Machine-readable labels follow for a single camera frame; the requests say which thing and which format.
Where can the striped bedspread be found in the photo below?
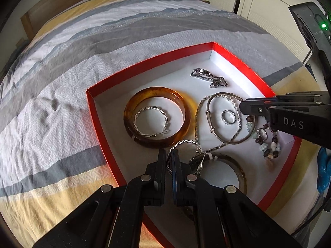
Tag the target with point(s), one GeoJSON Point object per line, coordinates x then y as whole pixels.
{"type": "Point", "coordinates": [77, 69]}

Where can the red shallow box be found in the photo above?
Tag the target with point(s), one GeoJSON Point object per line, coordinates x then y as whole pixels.
{"type": "Point", "coordinates": [160, 77]}

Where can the white wardrobe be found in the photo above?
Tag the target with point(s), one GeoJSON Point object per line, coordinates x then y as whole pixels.
{"type": "Point", "coordinates": [266, 10]}

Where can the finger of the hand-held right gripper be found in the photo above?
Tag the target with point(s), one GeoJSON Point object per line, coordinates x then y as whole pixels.
{"type": "Point", "coordinates": [253, 107]}

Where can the large thin silver bangle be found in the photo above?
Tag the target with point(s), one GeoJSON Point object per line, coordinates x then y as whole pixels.
{"type": "Point", "coordinates": [210, 124]}

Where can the twisted silver hoop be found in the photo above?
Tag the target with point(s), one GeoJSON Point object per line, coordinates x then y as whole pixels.
{"type": "Point", "coordinates": [141, 111]}
{"type": "Point", "coordinates": [186, 142]}

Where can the dark brown bangle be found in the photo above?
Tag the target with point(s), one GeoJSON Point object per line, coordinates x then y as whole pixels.
{"type": "Point", "coordinates": [242, 178]}

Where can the person's right hand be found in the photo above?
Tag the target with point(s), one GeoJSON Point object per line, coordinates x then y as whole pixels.
{"type": "Point", "coordinates": [324, 170]}

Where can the amber resin bangle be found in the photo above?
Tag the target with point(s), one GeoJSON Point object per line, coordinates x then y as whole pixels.
{"type": "Point", "coordinates": [129, 118]}

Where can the silver metal wristwatch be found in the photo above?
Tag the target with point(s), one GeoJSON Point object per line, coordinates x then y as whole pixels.
{"type": "Point", "coordinates": [204, 75]}

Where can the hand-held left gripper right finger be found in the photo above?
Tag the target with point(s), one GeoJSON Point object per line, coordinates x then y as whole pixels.
{"type": "Point", "coordinates": [175, 175]}

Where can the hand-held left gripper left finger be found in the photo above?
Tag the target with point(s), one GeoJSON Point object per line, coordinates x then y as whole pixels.
{"type": "Point", "coordinates": [160, 170]}

